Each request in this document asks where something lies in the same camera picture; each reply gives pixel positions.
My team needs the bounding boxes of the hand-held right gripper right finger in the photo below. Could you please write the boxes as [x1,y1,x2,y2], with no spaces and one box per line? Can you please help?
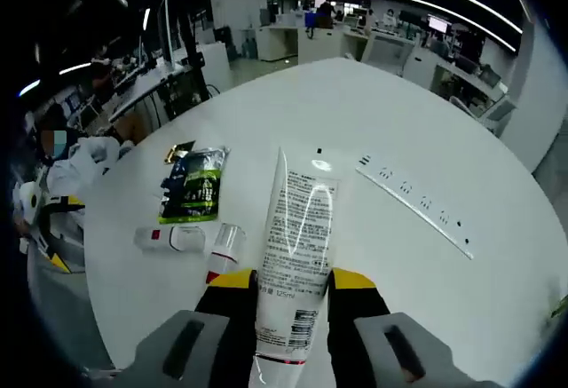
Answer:
[327,266,502,388]

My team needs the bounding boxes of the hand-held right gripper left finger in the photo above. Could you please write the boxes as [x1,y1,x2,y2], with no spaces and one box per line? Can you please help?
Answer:
[132,267,258,388]

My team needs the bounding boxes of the red collar skincare pump bottle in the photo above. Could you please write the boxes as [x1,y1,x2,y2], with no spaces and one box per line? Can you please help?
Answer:
[203,222,248,286]

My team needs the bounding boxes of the small white skincare bottle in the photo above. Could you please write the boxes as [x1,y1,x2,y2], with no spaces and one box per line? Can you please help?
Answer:
[133,226,208,254]

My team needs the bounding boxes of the white skincare tube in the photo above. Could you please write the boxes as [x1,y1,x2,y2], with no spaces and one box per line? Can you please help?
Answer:
[247,146,343,388]

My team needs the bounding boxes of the gold foil packet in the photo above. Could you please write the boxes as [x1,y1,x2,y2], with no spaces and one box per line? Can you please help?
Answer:
[164,140,196,165]

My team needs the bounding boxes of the white table socket strip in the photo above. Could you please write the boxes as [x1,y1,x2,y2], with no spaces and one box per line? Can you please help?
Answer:
[354,153,475,260]

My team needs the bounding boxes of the green black snack packet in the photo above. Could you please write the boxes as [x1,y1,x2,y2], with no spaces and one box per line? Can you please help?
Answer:
[158,146,232,226]

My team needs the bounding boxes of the white standing desk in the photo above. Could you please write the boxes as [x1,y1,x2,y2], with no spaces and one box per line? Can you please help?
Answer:
[108,57,187,123]

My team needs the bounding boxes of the computer monitor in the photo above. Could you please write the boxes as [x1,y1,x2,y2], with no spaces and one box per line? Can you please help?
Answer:
[159,0,174,67]

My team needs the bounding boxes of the white background office chair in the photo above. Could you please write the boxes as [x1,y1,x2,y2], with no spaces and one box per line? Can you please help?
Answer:
[361,32,418,65]

